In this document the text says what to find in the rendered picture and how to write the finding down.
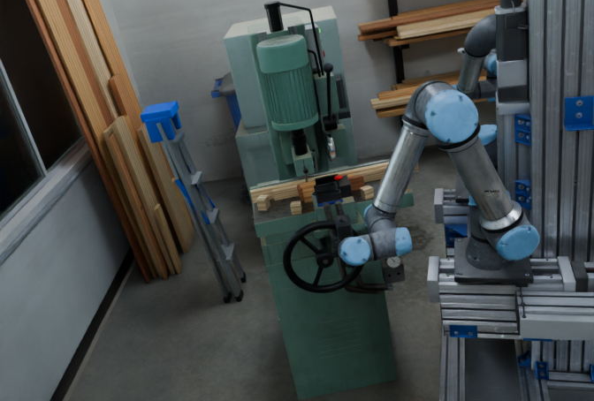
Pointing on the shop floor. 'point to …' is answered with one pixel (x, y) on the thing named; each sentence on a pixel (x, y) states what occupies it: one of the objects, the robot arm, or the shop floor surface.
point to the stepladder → (184, 172)
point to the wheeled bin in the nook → (232, 116)
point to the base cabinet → (332, 329)
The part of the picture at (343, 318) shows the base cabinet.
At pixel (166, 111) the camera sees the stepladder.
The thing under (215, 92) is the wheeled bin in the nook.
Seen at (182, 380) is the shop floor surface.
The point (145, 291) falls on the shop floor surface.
